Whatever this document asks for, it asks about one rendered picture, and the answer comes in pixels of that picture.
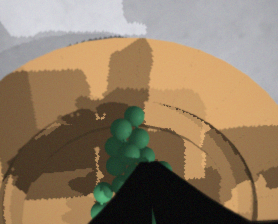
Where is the round wooden bead board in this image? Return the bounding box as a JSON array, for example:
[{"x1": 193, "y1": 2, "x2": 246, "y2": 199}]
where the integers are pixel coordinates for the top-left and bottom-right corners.
[{"x1": 0, "y1": 38, "x2": 278, "y2": 224}]

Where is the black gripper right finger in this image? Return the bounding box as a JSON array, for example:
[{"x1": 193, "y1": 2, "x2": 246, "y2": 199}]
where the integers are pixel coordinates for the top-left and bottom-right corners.
[{"x1": 149, "y1": 161, "x2": 278, "y2": 224}]

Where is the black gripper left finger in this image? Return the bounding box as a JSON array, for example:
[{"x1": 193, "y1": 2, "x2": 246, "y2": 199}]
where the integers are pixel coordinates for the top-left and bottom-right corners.
[{"x1": 87, "y1": 162, "x2": 152, "y2": 224}]

